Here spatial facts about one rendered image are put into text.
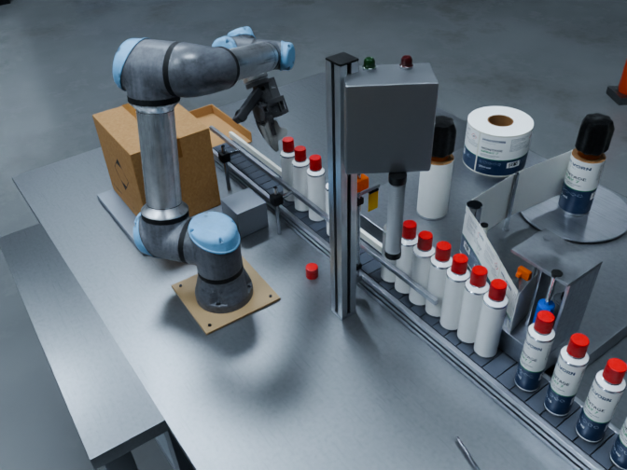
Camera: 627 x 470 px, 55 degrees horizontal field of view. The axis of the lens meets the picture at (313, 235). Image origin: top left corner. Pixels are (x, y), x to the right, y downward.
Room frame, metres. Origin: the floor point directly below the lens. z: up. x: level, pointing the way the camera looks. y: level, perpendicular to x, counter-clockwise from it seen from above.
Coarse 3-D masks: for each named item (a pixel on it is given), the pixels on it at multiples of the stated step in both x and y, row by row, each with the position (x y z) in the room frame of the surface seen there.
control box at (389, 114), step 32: (384, 64) 1.11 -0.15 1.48; (416, 64) 1.10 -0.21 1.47; (352, 96) 1.02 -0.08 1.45; (384, 96) 1.02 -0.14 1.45; (416, 96) 1.02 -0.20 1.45; (352, 128) 1.02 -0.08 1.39; (384, 128) 1.02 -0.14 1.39; (416, 128) 1.02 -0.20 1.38; (352, 160) 1.02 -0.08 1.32; (384, 160) 1.02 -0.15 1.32; (416, 160) 1.02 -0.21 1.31
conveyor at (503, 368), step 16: (224, 144) 1.88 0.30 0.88; (240, 160) 1.76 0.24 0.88; (256, 176) 1.66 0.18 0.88; (272, 192) 1.57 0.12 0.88; (288, 208) 1.48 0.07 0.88; (320, 224) 1.39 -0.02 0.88; (368, 256) 1.24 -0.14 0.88; (368, 272) 1.18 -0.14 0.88; (384, 288) 1.12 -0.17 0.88; (432, 320) 1.00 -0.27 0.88; (448, 336) 0.95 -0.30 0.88; (464, 352) 0.89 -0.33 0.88; (496, 368) 0.85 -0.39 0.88; (512, 368) 0.84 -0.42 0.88; (512, 384) 0.80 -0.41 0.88; (544, 384) 0.80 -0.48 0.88; (528, 400) 0.76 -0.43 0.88; (544, 416) 0.72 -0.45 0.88; (576, 416) 0.72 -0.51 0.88; (560, 432) 0.69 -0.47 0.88; (608, 432) 0.68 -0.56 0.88; (592, 448) 0.65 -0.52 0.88; (608, 448) 0.64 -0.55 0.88; (608, 464) 0.61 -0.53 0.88
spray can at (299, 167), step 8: (296, 152) 1.47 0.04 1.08; (304, 152) 1.47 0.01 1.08; (296, 160) 1.47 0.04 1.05; (304, 160) 1.47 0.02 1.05; (296, 168) 1.46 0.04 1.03; (304, 168) 1.45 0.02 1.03; (296, 176) 1.46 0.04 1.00; (304, 176) 1.45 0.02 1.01; (296, 184) 1.46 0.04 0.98; (304, 184) 1.45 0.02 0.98; (304, 192) 1.45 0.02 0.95; (296, 200) 1.46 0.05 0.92; (296, 208) 1.46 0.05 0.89; (304, 208) 1.45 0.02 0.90
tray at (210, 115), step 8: (192, 112) 2.17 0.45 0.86; (200, 112) 2.19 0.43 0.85; (208, 112) 2.21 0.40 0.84; (216, 112) 2.19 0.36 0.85; (200, 120) 2.15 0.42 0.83; (208, 120) 2.15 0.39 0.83; (216, 120) 2.15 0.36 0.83; (224, 120) 2.14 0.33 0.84; (232, 120) 2.08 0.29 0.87; (216, 128) 2.09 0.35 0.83; (224, 128) 2.08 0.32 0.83; (232, 128) 2.08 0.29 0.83; (240, 128) 2.04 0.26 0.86; (216, 136) 2.02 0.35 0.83; (240, 136) 2.01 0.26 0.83; (248, 136) 1.99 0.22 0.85; (216, 144) 1.97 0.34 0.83
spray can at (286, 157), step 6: (288, 138) 1.54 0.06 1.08; (288, 144) 1.52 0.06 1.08; (282, 150) 1.54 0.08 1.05; (288, 150) 1.52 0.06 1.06; (282, 156) 1.51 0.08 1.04; (288, 156) 1.51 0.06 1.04; (294, 156) 1.51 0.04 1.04; (282, 162) 1.52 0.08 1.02; (288, 162) 1.51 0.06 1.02; (282, 168) 1.52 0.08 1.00; (288, 168) 1.51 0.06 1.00; (282, 174) 1.52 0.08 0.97; (288, 174) 1.51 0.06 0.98; (288, 180) 1.51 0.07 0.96; (288, 198) 1.51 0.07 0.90
